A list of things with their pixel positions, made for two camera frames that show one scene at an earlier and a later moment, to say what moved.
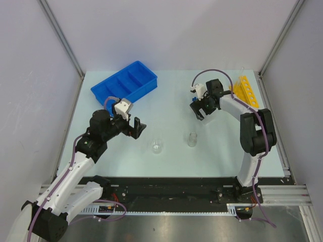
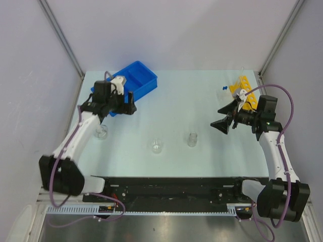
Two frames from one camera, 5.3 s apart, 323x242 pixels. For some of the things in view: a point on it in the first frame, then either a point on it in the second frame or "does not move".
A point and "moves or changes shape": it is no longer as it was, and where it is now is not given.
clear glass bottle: (192, 140) does not move
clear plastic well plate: (208, 118) moves or changes shape
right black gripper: (195, 108) to (222, 125)
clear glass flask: (157, 144) does not move
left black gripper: (133, 132) to (124, 108)
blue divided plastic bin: (132, 82) does not move
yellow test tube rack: (243, 91) does not move
